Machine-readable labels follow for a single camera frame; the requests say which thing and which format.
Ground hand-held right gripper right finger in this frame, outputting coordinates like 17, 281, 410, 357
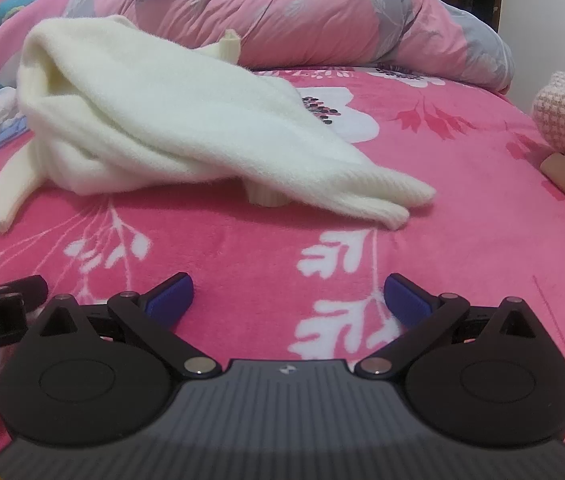
355, 273, 536, 380

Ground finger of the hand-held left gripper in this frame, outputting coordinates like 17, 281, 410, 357
0, 276, 48, 317

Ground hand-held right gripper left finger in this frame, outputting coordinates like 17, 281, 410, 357
38, 272, 223, 378

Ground cream white sweater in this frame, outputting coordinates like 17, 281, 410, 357
0, 16, 437, 239

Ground light blue cloth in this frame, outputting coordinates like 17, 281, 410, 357
0, 117, 30, 156

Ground pink grey floral duvet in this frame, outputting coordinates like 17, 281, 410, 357
62, 0, 516, 93

